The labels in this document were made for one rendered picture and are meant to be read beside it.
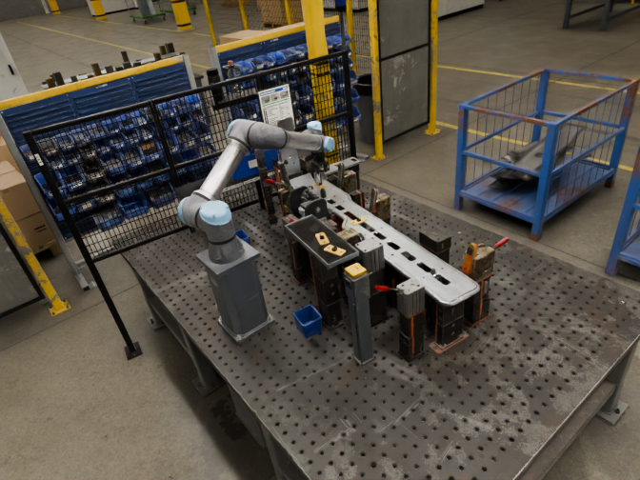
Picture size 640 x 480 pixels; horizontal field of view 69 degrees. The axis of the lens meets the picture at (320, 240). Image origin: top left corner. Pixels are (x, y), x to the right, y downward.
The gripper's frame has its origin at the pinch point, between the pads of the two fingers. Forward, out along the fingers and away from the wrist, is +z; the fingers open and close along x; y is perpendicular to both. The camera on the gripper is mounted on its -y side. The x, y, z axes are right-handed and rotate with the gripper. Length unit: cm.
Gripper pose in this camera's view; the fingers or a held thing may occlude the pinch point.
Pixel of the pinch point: (319, 182)
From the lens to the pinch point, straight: 262.8
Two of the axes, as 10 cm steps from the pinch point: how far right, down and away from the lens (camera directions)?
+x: 8.6, -3.6, 3.7
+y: 5.0, 4.4, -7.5
